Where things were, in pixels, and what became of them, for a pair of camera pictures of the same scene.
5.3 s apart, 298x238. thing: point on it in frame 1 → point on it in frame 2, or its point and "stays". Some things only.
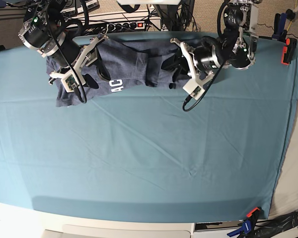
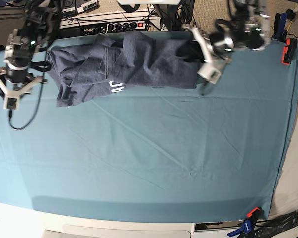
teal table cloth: x=137 y=154 stays
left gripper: x=71 y=58 → x=43 y=66
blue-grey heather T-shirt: x=127 y=64 stays
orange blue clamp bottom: x=249 y=226 stays
